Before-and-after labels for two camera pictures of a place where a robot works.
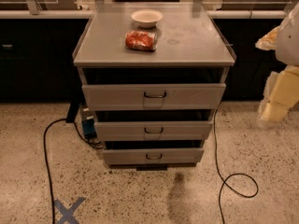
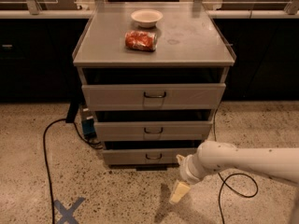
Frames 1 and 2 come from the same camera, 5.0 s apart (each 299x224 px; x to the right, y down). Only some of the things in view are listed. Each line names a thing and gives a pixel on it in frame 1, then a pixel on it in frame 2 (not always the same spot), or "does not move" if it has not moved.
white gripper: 288,47 to 186,169
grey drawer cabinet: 153,74 does not move
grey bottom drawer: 181,156 does not move
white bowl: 146,18 does not move
